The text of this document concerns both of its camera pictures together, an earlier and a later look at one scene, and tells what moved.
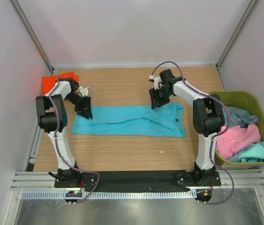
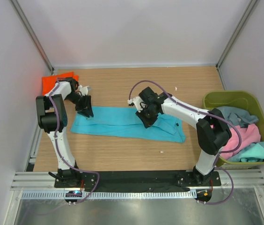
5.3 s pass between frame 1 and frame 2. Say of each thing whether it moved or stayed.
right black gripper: moved
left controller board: stayed
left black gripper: stayed
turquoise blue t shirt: moved
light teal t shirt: stayed
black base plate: stayed
